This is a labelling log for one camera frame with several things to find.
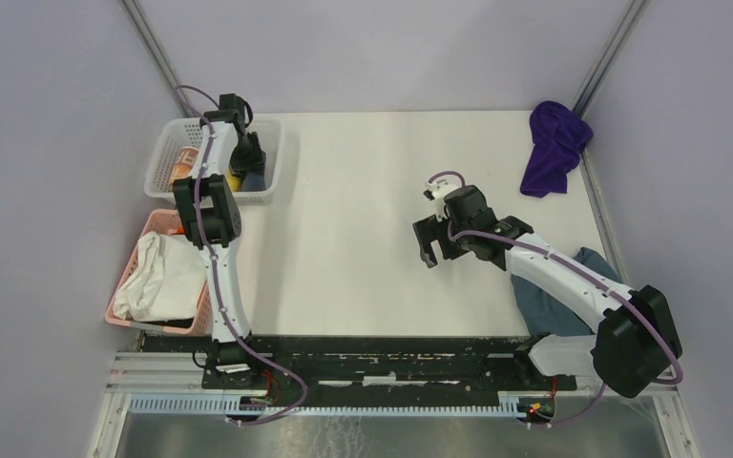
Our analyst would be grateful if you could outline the corner metal rail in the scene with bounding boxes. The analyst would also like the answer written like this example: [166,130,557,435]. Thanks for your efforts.
[572,0,651,117]
[119,0,195,116]

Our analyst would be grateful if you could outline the aluminium frame rails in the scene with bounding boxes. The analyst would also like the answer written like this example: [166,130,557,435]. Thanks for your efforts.
[88,350,700,458]

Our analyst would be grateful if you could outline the dark grey towel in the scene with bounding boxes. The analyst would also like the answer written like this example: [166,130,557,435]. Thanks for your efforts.
[240,171,267,193]

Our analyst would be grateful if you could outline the yellow rolled towel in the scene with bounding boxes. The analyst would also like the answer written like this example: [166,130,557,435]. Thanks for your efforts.
[225,174,242,193]

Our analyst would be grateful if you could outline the orange patterned rolled towel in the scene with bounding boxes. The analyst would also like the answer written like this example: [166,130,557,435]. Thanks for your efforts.
[167,146,199,191]

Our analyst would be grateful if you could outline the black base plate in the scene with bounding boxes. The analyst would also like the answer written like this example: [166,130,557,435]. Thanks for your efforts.
[141,335,577,410]

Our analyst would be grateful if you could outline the white plastic basket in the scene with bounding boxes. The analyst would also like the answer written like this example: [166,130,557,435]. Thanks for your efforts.
[144,116,287,205]

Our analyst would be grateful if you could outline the white cloth in basket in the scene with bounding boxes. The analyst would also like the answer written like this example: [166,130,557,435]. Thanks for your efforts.
[112,231,206,323]

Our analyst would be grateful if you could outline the teal blue towel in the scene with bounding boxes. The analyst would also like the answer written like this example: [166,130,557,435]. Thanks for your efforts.
[510,247,622,336]

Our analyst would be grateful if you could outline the purple towel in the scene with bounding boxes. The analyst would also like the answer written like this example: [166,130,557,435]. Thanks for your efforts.
[519,101,594,198]

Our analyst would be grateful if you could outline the pink plastic basket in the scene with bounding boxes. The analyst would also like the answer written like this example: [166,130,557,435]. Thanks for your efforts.
[104,209,211,336]

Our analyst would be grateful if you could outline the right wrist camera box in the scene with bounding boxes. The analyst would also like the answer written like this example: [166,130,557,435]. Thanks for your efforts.
[423,177,463,201]

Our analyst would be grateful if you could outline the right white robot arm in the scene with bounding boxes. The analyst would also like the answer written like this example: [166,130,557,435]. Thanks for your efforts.
[413,177,683,398]

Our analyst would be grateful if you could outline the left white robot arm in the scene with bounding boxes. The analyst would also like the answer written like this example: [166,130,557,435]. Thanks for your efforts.
[172,94,264,388]

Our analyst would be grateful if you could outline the left corner metal rail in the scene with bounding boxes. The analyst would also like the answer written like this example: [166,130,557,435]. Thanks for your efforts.
[119,0,195,116]

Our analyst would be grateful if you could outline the right corner metal rail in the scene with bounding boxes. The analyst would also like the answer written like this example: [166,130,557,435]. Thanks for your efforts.
[572,0,651,117]

